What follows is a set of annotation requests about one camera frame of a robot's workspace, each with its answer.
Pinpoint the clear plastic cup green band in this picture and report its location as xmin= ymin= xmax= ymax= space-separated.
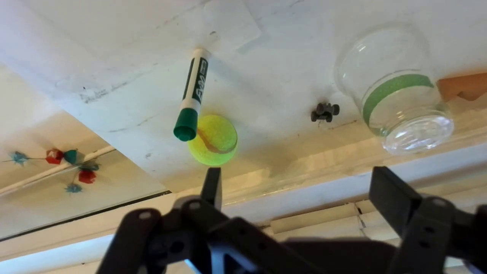
xmin=335 ymin=25 xmax=456 ymax=156

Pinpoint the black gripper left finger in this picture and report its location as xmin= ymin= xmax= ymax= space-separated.
xmin=96 ymin=168 xmax=322 ymax=274

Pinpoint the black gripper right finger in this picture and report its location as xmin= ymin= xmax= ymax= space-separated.
xmin=369 ymin=167 xmax=487 ymax=274

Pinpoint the orange wooden block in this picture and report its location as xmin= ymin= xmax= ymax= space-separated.
xmin=437 ymin=72 xmax=487 ymax=101

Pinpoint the yellow-green tennis ball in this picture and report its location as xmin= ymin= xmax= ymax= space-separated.
xmin=189 ymin=115 xmax=240 ymax=168

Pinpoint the green capped marker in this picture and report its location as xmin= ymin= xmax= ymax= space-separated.
xmin=174 ymin=49 xmax=209 ymax=142

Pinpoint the small black toy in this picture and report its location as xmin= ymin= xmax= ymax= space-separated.
xmin=311 ymin=103 xmax=341 ymax=122

